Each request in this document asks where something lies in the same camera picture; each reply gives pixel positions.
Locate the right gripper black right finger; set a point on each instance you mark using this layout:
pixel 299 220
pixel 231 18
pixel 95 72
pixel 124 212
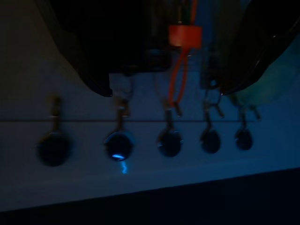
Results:
pixel 257 42

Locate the green key tag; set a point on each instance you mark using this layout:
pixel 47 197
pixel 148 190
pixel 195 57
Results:
pixel 253 96

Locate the white key rack board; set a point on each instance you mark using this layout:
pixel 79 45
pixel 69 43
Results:
pixel 70 185

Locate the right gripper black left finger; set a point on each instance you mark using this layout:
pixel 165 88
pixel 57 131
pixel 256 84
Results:
pixel 89 47

